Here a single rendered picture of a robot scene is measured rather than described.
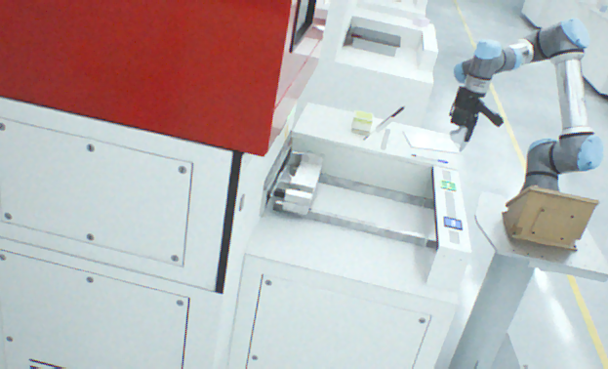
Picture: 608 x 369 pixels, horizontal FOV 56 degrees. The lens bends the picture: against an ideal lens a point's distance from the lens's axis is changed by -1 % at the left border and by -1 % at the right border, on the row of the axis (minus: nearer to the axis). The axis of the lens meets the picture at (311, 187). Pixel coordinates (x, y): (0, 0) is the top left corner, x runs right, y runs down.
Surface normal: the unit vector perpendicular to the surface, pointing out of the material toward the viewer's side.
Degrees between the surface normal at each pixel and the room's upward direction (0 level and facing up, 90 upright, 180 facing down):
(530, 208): 90
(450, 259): 90
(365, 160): 90
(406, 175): 90
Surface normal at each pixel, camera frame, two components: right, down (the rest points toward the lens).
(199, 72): -0.15, 0.44
